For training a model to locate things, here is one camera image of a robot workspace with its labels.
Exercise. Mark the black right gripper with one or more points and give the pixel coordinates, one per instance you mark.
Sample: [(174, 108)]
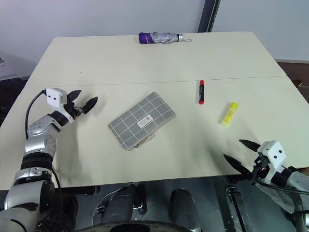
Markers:
[(258, 167)]

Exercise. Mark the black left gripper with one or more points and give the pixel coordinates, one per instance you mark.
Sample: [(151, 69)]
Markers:
[(72, 108)]

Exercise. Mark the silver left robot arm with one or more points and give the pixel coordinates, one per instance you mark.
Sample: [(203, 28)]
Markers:
[(38, 142)]

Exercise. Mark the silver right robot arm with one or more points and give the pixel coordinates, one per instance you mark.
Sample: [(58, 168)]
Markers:
[(293, 191)]

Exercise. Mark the grey checked pouch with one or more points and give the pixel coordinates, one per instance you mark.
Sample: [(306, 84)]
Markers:
[(142, 120)]

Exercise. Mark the yellow highlighter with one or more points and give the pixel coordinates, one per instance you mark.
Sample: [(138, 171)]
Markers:
[(229, 114)]

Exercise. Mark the red and black marker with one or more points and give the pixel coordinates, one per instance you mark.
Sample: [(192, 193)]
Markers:
[(201, 92)]

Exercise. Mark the dark rounded right robot leg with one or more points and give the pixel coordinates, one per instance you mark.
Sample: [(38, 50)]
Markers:
[(184, 209)]

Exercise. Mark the dark rounded robot leg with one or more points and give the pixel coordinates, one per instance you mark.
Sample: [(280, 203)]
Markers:
[(120, 205), (184, 209)]

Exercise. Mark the purple and silver folded umbrella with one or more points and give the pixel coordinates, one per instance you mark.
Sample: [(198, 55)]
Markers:
[(159, 38)]

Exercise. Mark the dark rounded left robot leg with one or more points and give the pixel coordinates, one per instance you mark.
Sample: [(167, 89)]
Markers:
[(120, 205)]

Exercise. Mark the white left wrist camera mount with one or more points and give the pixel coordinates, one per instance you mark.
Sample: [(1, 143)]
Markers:
[(56, 96)]

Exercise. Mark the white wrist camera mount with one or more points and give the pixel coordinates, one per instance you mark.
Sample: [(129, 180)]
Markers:
[(56, 96), (274, 151)]

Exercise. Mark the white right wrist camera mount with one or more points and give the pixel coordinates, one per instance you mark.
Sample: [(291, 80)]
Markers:
[(274, 151)]

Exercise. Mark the black table frame leg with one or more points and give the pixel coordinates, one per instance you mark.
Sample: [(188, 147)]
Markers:
[(237, 207)]

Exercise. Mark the black vertical post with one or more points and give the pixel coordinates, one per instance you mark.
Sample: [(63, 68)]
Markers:
[(209, 15)]

